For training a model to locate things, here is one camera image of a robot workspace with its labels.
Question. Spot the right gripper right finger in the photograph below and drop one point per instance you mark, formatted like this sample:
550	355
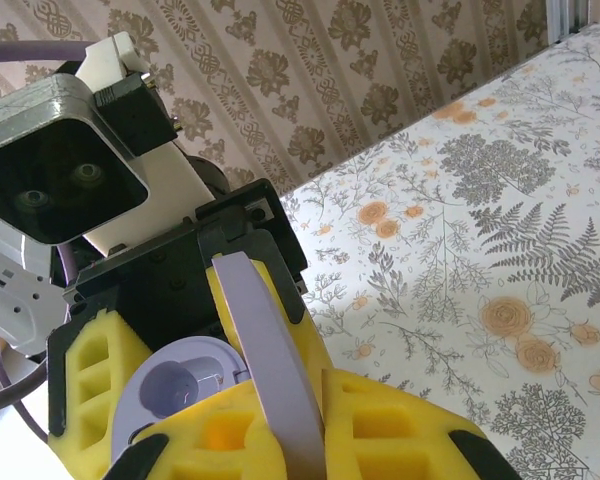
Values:
405	440

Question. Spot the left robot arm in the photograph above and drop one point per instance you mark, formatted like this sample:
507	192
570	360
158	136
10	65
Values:
10	300

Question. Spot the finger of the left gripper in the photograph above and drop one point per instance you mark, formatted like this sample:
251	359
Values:
80	360
290	290

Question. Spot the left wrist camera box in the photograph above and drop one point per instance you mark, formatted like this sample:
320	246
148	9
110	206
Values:
65	175

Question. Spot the lavender earbud case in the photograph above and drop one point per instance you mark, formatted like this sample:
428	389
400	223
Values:
270	350

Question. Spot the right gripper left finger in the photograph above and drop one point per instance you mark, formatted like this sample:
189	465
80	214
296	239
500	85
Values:
205	440

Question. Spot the aluminium frame post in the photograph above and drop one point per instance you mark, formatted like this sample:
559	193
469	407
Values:
570	17

